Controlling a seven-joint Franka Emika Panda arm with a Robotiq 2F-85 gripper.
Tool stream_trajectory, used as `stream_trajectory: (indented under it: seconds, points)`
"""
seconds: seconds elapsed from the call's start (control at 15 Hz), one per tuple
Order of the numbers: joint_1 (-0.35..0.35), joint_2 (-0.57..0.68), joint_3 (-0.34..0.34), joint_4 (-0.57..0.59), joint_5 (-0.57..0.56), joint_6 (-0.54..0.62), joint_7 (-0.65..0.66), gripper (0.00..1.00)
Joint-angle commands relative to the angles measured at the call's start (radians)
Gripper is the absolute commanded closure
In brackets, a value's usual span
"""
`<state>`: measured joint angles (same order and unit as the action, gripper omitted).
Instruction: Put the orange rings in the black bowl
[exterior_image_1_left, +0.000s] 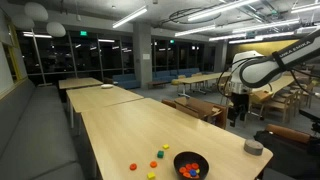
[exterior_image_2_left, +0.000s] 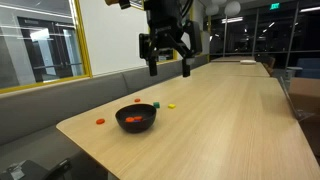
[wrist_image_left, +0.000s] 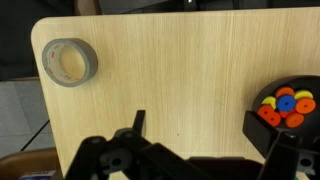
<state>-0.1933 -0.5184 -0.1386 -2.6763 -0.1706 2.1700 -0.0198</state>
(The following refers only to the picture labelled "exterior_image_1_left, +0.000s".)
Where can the yellow cube near edge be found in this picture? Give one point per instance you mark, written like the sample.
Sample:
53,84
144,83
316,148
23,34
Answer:
151,176

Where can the black bowl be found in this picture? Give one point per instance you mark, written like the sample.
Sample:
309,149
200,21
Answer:
190,166

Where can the long wooden dining table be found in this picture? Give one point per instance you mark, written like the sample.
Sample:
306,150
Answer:
199,79

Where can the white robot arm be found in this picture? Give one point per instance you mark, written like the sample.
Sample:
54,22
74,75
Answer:
251,69

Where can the brown leather chair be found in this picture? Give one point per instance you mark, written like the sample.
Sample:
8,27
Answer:
288,133

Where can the green cube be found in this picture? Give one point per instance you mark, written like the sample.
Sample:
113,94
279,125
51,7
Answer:
160,154

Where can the orange rings in bowl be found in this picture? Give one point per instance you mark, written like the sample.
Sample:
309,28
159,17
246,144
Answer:
188,168

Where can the grey bench sofa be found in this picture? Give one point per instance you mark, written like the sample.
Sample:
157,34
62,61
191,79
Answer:
35,142

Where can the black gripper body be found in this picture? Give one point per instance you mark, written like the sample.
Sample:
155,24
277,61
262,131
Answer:
240,102

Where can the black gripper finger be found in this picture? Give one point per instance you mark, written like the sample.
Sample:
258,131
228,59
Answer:
243,114
232,119

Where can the blue sofa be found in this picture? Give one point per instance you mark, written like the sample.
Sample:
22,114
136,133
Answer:
127,81

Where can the wooden work table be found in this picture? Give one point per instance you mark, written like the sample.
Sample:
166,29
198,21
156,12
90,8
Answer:
126,138

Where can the yellow cube far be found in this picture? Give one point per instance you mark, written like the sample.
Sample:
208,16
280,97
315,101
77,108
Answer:
166,146

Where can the white plate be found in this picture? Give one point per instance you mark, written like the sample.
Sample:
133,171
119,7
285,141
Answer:
107,86

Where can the grey round puck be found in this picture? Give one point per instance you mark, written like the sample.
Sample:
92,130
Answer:
253,147

